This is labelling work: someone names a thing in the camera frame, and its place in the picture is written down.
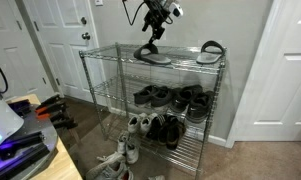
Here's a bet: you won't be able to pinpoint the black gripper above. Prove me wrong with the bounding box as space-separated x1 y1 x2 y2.
141 0 173 45

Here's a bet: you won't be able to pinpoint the grey slipper black strap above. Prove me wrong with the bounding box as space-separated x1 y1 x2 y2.
195 40 226 65
133 42 173 66

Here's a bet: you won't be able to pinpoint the black sneaker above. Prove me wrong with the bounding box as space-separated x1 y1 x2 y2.
150 85 174 112
169 84 204 114
133 84 159 108
185 90 215 124

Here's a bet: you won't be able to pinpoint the silver door knob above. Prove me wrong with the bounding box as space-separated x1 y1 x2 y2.
81 31 92 41

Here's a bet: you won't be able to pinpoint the white low sneaker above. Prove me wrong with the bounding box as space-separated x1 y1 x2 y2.
139 112 159 136
125 137 142 165
117 130 131 155
127 113 148 135

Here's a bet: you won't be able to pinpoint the black sandal white stripes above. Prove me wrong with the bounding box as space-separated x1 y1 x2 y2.
145 114 168 141

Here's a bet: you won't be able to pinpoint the white door with knob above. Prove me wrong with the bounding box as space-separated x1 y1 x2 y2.
21 0 109 107

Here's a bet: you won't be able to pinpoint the black brown shoe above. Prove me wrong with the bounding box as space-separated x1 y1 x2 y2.
157 115 179 146
166 119 188 151

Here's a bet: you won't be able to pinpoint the white baseboard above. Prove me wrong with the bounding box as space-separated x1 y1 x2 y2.
208 134 228 148

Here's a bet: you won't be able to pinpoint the black orange bar clamp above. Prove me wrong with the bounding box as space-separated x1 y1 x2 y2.
34 93 63 111
35 100 68 121
49 111 79 131

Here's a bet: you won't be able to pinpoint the white Nike sneaker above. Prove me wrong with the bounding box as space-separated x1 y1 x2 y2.
147 174 166 180
96 151 127 168

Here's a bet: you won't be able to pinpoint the white panelled closet door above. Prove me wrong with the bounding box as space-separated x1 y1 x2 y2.
224 0 301 149

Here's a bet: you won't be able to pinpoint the grey sneaker orange insole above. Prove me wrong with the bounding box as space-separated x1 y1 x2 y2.
85 159 126 180
118 166 135 180

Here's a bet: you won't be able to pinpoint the wooden table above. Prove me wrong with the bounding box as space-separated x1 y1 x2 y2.
6 93 84 180

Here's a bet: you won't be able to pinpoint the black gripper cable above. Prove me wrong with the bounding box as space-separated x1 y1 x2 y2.
122 0 148 27

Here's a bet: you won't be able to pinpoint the chrome wire shelf rack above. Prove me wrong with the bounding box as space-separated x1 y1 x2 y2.
78 41 228 180

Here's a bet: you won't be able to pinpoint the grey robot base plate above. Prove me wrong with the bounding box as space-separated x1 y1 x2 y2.
0 103 60 180

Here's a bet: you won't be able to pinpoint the black bracket block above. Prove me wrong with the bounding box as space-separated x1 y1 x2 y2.
8 99 33 117

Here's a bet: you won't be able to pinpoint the black aluminium rail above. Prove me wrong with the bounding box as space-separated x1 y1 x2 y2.
0 143 52 180
0 130 46 160

